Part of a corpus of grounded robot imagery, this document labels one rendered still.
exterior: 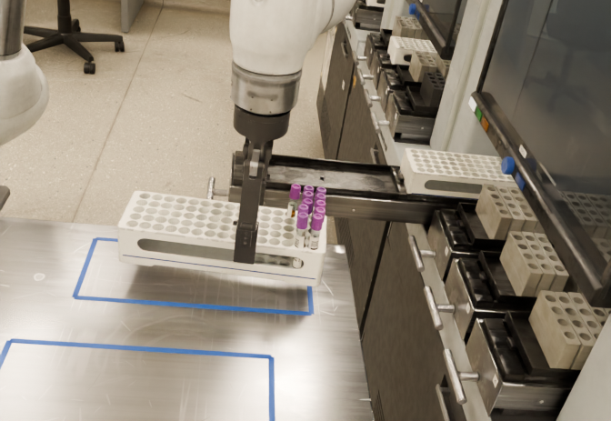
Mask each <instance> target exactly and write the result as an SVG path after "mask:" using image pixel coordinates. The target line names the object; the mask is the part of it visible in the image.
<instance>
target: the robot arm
mask: <svg viewBox="0 0 611 421"><path fill-rule="evenodd" d="M355 2H356V0H231V5H230V20H229V27H230V39H231V43H232V48H233V60H232V75H231V82H232V84H231V86H232V90H231V95H230V97H231V100H232V101H233V102H234V103H235V107H234V117H233V126H234V129H235V130H236V132H237V133H239V134H240V135H243V136H245V143H244V146H243V153H242V154H243V157H244V160H243V167H242V175H243V176H244V178H243V185H242V193H241V201H240V208H239V216H238V219H237V221H233V226H236V233H235V251H234V260H233V261H234V262H236V263H243V264H250V265H253V264H254V262H255V249H256V241H257V234H258V227H259V222H257V216H258V209H259V206H264V199H265V184H266V182H269V179H270V175H268V174H267V169H268V162H269V160H270V159H271V155H272V152H273V144H274V140H276V139H279V138H281V137H283V136H284V135H285V134H286V133H287V131H288V127H289V120H290V114H291V110H292V109H293V108H294V107H295V106H296V104H297V99H298V93H299V86H300V80H301V76H302V73H303V69H302V67H303V63H304V60H305V57H306V53H307V51H309V50H310V49H311V48H312V47H313V45H314V43H315V41H316V39H317V37H318V36H319V35H320V34H322V33H324V32H326V31H328V30H329V29H331V28H333V27H334V26H335V25H337V24H338V23H340V22H341V21H342V20H343V19H344V18H345V17H346V16H347V15H348V13H349V12H350V11H351V9H352V8H353V6H354V4H355ZM25 9H26V0H0V146H2V145H5V144H6V143H8V142H10V141H12V140H13V139H15V138H17V137H19V136H20V135H21V134H23V133H24V132H26V131H27V130H29V129H30V128H31V127H32V126H33V125H34V124H35V123H36V122H37V121H38V120H39V119H40V117H41V116H42V115H43V113H44V111H45V109H46V107H47V104H48V100H49V86H48V83H47V80H46V78H45V75H44V73H43V71H42V70H41V69H40V67H39V66H38V65H37V64H36V63H35V58H34V57H33V55H32V53H31V52H30V51H29V50H28V48H27V47H26V46H25V45H24V44H23V33H24V25H25ZM263 181H265V182H263Z"/></svg>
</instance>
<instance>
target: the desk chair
mask: <svg viewBox="0 0 611 421"><path fill-rule="evenodd" d="M57 12H58V14H57V28H58V30H55V29H48V28H42V27H35V26H28V25H24V34H28V35H35V36H40V37H43V38H44V39H41V40H38V41H36V42H33V43H31V44H29V45H26V47H27V48H28V50H29V51H30V52H31V53H33V52H36V51H39V50H43V49H46V48H49V47H52V46H56V45H61V44H64V45H66V46H67V47H69V48H70V49H71V50H73V51H74V52H75V53H77V54H78V55H80V56H81V57H82V58H84V59H85V60H86V61H88V63H87V62H85V64H84V73H85V74H89V72H90V74H92V75H94V74H95V63H92V61H94V58H93V56H92V54H91V53H89V52H88V51H87V50H86V49H85V48H84V47H83V46H82V45H81V44H80V43H79V42H115V51H116V52H119V50H120V51H121V52H124V51H125V44H124V42H123V36H122V35H111V34H98V33H85V32H80V31H81V28H80V26H79V25H80V24H79V20H78V19H77V18H75V19H73V20H72V17H71V15H70V0H57Z"/></svg>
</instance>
